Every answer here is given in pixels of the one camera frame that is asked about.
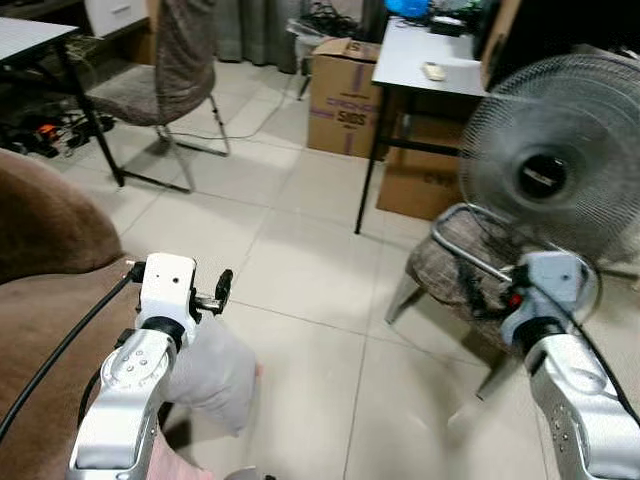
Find brown wooden board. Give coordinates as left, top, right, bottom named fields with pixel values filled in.
left=479, top=0, right=527, bottom=93

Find grey curtain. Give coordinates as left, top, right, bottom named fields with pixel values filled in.
left=214, top=0, right=303, bottom=63

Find blue plastic object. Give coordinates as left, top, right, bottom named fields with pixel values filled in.
left=385, top=0, right=432, bottom=21

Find light grey pillow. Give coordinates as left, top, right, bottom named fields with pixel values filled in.
left=165, top=314, right=260, bottom=437

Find white table black legs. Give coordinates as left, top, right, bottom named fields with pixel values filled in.
left=354, top=14, right=503, bottom=237
left=0, top=16, right=197, bottom=193

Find plain cardboard box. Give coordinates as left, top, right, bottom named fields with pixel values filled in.
left=377, top=114, right=469, bottom=222

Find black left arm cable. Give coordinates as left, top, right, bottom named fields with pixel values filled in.
left=0, top=264, right=143, bottom=443

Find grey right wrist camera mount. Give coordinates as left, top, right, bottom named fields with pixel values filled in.
left=499, top=251, right=593, bottom=347

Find brown round sofa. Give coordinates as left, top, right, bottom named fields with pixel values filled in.
left=0, top=150, right=173, bottom=480

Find grey patterned metal chair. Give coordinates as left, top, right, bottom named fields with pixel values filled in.
left=385, top=203, right=603, bottom=401
left=84, top=0, right=233, bottom=193

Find printed cardboard box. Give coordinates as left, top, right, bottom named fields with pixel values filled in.
left=306, top=38, right=387, bottom=160

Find grey electric fan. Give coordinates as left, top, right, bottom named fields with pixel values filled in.
left=459, top=54, right=640, bottom=267

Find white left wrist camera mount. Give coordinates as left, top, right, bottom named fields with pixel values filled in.
left=134, top=252, right=200, bottom=337

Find pink pillow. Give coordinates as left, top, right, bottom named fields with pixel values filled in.
left=147, top=434, right=217, bottom=480

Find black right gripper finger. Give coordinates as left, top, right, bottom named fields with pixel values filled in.
left=454, top=246, right=497, bottom=309

